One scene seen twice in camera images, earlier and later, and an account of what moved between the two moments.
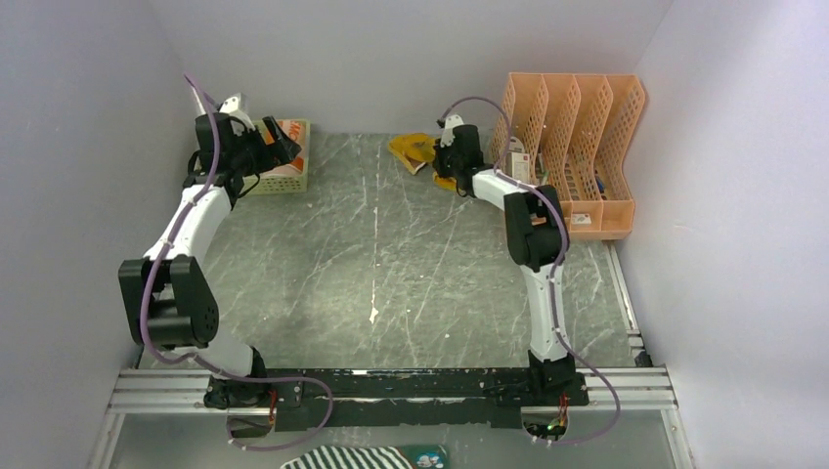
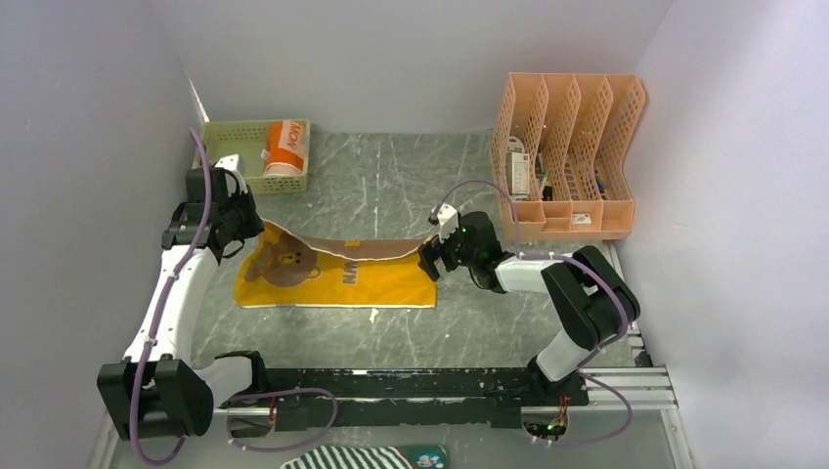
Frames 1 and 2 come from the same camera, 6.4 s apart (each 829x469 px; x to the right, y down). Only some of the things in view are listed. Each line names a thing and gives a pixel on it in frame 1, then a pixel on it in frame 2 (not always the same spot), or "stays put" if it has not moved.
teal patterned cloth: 426,456 stays put
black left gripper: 285,149 → 254,224
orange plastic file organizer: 575,128 stays put
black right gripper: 438,152 → 429,251
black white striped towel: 351,456 stays put
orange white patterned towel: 293,130 stays put
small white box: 581,219 stays put
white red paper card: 517,164 stays put
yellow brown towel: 415,149 → 282,268
